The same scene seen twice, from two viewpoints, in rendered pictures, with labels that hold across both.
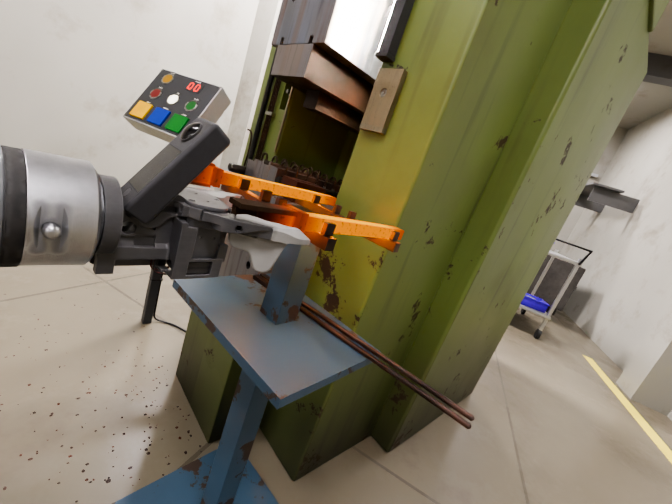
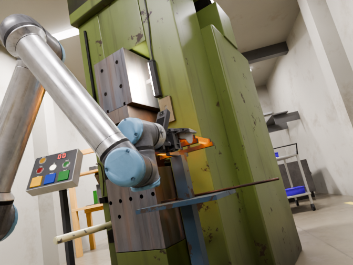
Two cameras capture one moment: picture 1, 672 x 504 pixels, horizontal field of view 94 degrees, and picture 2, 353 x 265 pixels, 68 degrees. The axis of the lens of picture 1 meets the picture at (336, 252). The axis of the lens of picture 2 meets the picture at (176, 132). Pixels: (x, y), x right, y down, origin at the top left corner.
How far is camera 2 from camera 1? 0.78 m
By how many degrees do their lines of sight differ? 29
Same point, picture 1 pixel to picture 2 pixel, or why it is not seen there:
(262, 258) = (189, 139)
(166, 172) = (165, 121)
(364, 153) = not seen: hidden behind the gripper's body
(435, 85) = (184, 94)
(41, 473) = not seen: outside the picture
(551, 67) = (215, 73)
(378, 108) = not seen: hidden behind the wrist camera
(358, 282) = (204, 183)
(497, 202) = (232, 126)
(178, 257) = (174, 142)
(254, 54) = (39, 147)
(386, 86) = (165, 104)
